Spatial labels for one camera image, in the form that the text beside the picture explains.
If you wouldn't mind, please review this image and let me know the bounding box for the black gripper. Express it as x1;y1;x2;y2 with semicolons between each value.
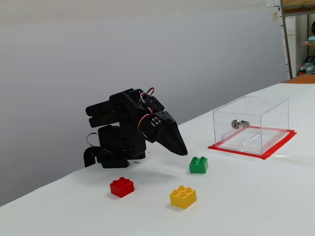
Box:
141;111;189;156

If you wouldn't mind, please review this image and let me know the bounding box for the yellow lego brick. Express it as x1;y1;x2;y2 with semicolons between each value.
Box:
169;185;197;210

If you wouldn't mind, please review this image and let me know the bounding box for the green lego brick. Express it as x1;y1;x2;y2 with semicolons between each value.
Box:
189;156;209;174

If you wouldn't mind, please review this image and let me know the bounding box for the red lego brick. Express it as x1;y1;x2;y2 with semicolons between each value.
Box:
109;177;135;198

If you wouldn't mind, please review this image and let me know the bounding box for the transparent plastic box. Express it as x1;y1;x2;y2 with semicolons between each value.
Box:
212;95;289;155

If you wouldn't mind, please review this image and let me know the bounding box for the red tape square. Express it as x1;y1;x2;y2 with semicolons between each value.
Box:
207;125;297;161

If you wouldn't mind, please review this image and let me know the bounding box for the silver cam lock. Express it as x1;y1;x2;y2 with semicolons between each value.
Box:
231;119;250;130

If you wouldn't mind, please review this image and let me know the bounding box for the black table clamp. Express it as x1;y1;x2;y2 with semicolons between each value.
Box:
83;147;99;168

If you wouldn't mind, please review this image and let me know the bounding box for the brown wooden table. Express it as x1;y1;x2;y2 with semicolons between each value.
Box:
283;74;315;85

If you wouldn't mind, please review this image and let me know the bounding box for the metal shelf rack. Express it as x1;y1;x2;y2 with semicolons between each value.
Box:
280;0;315;80

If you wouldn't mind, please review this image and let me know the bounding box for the white cabinet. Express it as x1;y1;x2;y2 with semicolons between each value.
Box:
284;16;300;79

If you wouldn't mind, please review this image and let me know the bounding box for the clear plastic bag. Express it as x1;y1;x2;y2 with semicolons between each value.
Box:
304;56;315;74

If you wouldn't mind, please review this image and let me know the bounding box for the red white servo cable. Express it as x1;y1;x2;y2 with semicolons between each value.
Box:
139;88;155;114
137;114;151;136
86;132;99;148

